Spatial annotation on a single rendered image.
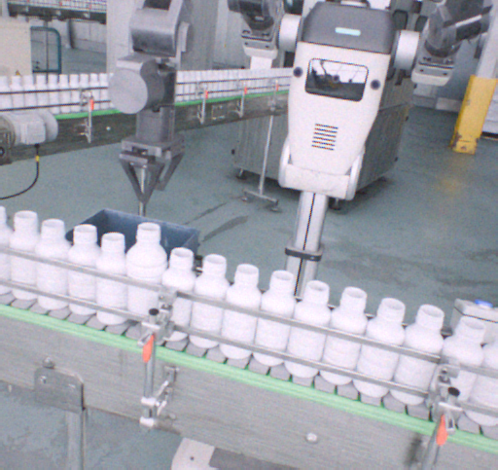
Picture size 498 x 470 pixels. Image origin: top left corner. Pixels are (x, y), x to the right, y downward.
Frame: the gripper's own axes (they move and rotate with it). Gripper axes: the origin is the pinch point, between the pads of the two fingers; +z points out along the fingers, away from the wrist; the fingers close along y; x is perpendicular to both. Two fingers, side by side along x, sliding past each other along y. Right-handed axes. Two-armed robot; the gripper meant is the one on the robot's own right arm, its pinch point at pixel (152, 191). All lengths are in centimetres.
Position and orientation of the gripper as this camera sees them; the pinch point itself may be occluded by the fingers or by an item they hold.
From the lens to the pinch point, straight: 83.7
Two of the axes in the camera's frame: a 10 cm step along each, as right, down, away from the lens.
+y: -2.4, 3.7, -9.0
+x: 9.6, 2.2, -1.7
